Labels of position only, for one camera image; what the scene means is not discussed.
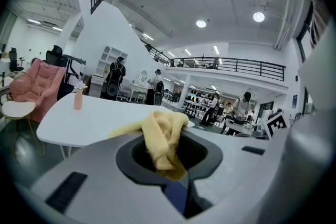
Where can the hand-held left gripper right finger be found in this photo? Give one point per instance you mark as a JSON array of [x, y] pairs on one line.
[[236, 165]]

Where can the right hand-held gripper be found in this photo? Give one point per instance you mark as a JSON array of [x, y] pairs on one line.
[[277, 126]]

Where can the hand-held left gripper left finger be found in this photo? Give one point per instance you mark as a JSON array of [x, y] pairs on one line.
[[99, 165]]

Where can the yellow cloth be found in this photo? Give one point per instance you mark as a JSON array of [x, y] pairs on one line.
[[160, 133]]

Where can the cluttered work table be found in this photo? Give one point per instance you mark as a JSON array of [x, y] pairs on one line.
[[241, 127]]

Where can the pink vase with flower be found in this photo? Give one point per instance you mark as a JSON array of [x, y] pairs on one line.
[[78, 101]]

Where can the display shelf with bags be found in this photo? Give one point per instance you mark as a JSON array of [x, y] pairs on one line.
[[194, 98]]

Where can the white bookshelf cabinet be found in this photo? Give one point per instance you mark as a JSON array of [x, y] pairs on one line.
[[98, 81]]

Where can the white dressing table with mirror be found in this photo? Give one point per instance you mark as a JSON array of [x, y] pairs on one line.
[[139, 90]]

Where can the pink armchair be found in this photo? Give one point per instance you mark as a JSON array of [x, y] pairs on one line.
[[44, 81]]

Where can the round ceiling light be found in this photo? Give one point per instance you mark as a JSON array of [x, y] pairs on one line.
[[201, 23], [258, 16]]

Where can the white round gold-frame stool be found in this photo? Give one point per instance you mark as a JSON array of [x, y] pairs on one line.
[[18, 108]]

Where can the black tilted desk frame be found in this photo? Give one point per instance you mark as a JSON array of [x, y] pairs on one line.
[[76, 60]]

